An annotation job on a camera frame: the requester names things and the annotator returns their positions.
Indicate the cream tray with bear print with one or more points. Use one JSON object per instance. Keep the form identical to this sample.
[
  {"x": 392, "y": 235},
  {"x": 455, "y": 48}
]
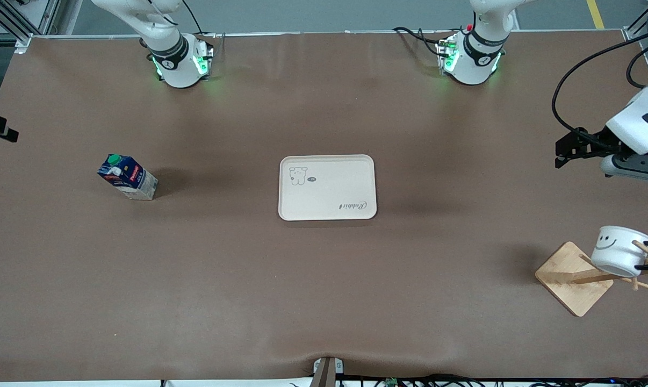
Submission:
[{"x": 329, "y": 207}]

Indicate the blue milk carton green cap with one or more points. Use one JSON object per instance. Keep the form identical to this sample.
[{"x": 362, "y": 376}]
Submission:
[{"x": 130, "y": 180}]

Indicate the wooden cup rack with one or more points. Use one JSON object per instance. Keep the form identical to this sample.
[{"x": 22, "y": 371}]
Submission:
[{"x": 568, "y": 293}]

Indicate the aluminium frame profile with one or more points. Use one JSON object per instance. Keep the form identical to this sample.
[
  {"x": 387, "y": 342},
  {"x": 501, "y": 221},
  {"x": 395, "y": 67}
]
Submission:
[{"x": 12, "y": 21}]

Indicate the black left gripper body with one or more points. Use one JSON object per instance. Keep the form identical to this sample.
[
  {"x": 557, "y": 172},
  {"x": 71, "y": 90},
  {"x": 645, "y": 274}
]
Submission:
[{"x": 596, "y": 141}]

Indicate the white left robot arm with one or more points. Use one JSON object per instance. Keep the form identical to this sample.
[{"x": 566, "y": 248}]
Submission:
[{"x": 477, "y": 64}]

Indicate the table edge camera mount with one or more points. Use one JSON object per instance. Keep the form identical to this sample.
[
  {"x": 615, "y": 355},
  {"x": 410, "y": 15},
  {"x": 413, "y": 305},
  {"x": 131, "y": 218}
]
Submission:
[{"x": 327, "y": 371}]

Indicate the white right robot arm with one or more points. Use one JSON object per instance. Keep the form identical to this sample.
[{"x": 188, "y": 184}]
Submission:
[{"x": 176, "y": 64}]

